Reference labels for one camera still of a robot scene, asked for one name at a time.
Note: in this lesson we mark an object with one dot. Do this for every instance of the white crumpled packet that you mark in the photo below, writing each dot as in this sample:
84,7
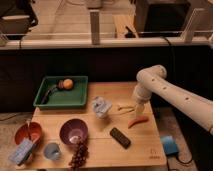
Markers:
101,106

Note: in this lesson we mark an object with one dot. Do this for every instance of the black handled utensil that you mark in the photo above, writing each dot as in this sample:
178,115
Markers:
51,90

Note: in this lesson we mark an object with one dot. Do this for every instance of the black remote control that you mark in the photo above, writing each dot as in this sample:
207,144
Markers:
120,137

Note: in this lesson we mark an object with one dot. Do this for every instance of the dark grape bunch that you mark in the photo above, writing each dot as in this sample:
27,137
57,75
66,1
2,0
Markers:
79,156

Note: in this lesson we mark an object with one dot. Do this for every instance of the orange carrot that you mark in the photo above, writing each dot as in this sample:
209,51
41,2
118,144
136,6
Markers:
138,120

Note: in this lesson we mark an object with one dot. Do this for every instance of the green plastic tray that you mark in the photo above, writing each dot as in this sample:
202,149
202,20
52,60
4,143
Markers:
75,98

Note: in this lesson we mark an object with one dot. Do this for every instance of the purple bowl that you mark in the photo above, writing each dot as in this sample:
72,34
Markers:
72,129

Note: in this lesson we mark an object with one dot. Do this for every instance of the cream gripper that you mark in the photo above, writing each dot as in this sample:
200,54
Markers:
139,108

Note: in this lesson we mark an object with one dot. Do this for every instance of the red bowl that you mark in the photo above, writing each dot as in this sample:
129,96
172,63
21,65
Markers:
32,131

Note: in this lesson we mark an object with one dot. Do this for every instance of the orange fruit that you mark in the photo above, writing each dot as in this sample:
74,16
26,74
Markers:
68,84

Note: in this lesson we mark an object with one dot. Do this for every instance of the blue cup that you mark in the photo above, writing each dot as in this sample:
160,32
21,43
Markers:
52,151

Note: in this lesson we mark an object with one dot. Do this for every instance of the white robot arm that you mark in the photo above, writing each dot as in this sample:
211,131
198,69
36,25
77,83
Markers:
152,80

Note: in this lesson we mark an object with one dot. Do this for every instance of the blue object on floor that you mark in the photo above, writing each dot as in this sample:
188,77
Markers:
169,145

